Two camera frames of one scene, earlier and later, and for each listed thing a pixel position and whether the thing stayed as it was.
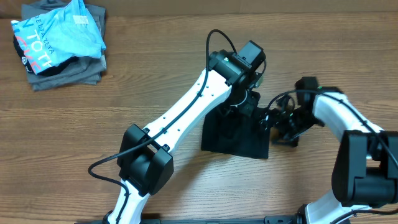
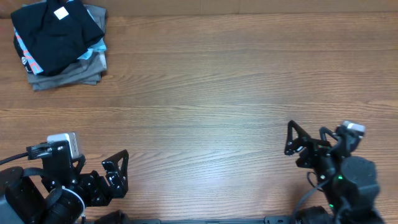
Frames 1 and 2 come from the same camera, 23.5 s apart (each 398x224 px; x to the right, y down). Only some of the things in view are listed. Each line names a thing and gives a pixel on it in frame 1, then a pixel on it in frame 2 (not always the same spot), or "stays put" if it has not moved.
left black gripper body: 242,105 -> 89,188
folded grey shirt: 84,71 stays put
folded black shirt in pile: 30,67 stays put
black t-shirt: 245,135 -> 59,32
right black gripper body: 289,125 -> 323,165
